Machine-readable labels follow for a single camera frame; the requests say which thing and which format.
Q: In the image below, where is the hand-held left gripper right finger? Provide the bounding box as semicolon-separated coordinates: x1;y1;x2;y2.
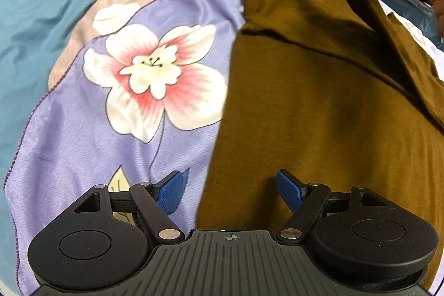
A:
276;170;388;243

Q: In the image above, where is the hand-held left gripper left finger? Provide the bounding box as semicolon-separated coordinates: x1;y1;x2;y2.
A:
74;171;185;243

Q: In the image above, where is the brown shirt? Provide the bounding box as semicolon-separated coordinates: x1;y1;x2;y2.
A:
195;0;444;290

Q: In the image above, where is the purple floral blanket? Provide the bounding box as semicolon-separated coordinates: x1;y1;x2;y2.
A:
3;0;444;295

